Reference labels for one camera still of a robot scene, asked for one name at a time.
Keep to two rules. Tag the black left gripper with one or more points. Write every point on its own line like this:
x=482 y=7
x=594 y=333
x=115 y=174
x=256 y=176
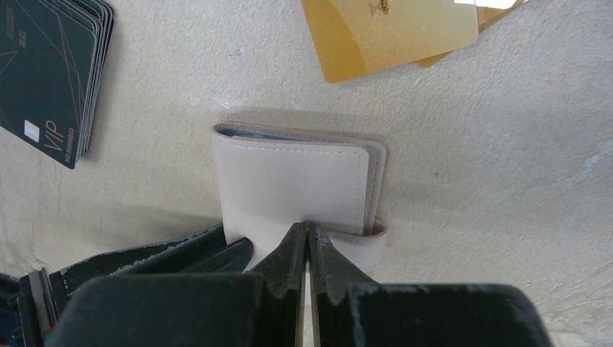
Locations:
x=43 y=297

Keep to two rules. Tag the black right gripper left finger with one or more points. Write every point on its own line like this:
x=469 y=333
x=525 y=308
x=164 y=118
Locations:
x=261 y=307

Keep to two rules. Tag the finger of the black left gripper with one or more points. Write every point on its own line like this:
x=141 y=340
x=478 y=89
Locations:
x=232 y=258

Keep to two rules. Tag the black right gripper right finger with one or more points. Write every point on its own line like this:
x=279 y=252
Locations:
x=352 y=309

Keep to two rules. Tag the tan leather card holder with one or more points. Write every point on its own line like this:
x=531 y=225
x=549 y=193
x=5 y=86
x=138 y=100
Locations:
x=270 y=178

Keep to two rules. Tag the gold credit card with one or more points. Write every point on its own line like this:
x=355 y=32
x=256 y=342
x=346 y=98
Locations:
x=357 y=38

